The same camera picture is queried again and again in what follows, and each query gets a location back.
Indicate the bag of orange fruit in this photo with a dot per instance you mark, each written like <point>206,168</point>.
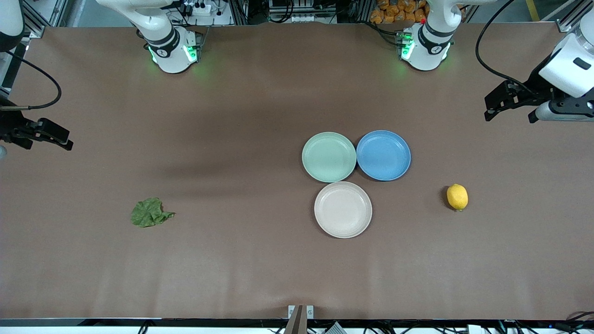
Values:
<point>399,10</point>

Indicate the white power strip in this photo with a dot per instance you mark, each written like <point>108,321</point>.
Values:
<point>198,7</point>

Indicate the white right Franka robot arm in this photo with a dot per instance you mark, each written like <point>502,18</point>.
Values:
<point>169,51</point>

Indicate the light green plate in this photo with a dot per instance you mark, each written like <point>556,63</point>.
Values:
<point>329,157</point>

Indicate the beige plate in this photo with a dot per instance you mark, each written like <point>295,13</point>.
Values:
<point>343,209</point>

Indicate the yellow lemon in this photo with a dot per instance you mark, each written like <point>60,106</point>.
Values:
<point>457,196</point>

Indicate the green lettuce leaf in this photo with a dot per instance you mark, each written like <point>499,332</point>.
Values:
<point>148,213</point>

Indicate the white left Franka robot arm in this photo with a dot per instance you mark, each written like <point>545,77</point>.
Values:
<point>427,46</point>

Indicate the aluminium frame profile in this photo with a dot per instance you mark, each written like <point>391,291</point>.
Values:
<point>568,22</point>
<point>35,18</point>

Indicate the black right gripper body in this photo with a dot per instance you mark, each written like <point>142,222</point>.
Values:
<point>10,124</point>

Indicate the small white metal bracket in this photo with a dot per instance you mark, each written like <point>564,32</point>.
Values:
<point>291,311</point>

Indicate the blue plate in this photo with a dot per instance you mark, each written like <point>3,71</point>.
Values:
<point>383,155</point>

